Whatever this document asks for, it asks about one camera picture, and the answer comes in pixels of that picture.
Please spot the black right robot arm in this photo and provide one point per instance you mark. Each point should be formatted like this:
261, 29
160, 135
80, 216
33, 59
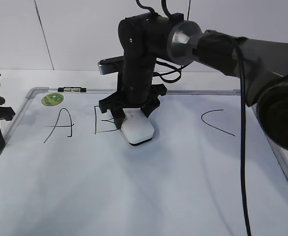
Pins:
261, 66

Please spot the round green magnet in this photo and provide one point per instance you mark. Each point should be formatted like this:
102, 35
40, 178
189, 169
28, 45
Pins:
52, 99

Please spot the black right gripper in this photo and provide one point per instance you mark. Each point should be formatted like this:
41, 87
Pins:
144, 40

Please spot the white board eraser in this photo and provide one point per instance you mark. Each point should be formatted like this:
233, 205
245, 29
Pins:
136, 127

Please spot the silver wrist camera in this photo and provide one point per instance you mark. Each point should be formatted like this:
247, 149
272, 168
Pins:
110, 65

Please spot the white board with grey frame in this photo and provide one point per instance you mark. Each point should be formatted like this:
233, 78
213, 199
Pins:
67, 171

